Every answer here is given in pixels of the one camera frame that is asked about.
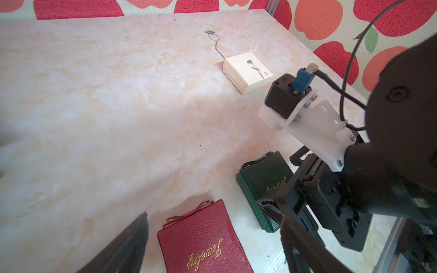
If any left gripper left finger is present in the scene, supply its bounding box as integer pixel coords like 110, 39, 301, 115
79, 212, 149, 273

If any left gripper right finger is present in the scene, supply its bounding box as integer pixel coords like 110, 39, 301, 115
281, 216, 350, 273

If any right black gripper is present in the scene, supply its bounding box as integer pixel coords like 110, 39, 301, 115
257, 146, 372, 252

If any green jewelry box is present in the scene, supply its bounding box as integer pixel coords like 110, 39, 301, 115
236, 151, 294, 233

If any cream lift-off box lid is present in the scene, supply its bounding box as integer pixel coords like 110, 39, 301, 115
223, 52, 273, 95

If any silver pendant necklace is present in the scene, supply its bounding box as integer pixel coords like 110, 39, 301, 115
204, 30, 226, 60

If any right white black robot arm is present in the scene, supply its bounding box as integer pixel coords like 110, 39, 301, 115
257, 36, 437, 251

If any red jewelry box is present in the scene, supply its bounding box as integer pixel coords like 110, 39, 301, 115
157, 199, 253, 273

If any right aluminium frame post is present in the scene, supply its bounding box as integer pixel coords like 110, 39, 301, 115
266, 0, 280, 16

